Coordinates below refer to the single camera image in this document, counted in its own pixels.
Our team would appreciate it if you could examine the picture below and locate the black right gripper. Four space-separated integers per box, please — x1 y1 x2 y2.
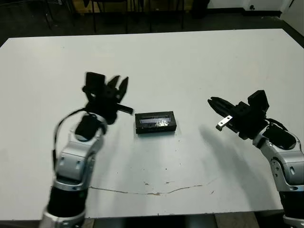
208 96 269 140

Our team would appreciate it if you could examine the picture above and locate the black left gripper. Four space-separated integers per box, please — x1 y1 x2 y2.
82 76 133 125

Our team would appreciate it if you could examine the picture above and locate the black box lid with window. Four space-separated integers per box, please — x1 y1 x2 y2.
134 110 178 131

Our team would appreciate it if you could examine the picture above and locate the wooden shipping crate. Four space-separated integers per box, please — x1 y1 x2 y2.
72 0 93 12

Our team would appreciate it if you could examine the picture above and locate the black waste bin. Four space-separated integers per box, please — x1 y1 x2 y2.
191 0 211 19

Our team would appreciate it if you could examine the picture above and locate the grey robot lower body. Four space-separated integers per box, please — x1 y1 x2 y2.
92 213 216 228

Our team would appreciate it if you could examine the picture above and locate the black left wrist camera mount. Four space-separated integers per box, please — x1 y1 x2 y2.
85 72 105 89

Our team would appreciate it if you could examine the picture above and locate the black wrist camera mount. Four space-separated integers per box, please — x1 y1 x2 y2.
85 72 105 89
247 90 270 115

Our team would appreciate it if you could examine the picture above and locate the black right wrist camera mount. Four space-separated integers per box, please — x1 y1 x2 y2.
247 90 270 115

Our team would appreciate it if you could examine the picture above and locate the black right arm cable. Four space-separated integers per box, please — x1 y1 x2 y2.
265 117 289 131

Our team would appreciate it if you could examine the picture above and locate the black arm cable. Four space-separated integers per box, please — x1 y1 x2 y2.
265 117 289 131
51 108 90 167

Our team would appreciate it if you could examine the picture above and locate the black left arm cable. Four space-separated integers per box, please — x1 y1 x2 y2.
51 108 90 167

